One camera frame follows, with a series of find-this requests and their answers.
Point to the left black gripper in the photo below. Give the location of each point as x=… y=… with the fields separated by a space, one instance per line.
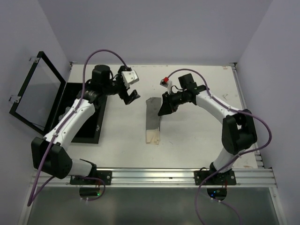
x=123 y=95

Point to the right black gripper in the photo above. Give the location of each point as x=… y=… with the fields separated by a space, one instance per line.
x=168 y=106

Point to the grey and cream sock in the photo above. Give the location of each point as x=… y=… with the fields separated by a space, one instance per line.
x=153 y=105

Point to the grey striped underwear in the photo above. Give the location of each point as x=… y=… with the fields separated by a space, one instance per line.
x=63 y=114

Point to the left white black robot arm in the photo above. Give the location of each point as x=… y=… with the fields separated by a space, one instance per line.
x=49 y=153

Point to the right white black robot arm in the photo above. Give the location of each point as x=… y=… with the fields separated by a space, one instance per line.
x=200 y=96

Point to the black open storage case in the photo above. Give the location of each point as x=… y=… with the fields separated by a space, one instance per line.
x=43 y=96

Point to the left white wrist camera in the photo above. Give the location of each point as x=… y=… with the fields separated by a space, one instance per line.
x=129 y=78

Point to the aluminium front rail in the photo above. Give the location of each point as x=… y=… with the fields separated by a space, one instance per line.
x=184 y=178

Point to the aluminium rail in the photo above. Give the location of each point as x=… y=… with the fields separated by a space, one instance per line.
x=245 y=128
x=184 y=178

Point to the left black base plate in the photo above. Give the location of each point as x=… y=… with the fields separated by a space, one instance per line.
x=97 y=177

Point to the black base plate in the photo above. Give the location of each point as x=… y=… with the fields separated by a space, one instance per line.
x=227 y=178
x=97 y=177

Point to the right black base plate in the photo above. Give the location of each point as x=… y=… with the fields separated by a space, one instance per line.
x=227 y=178

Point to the aluminium right side rail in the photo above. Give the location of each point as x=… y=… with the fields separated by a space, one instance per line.
x=245 y=128

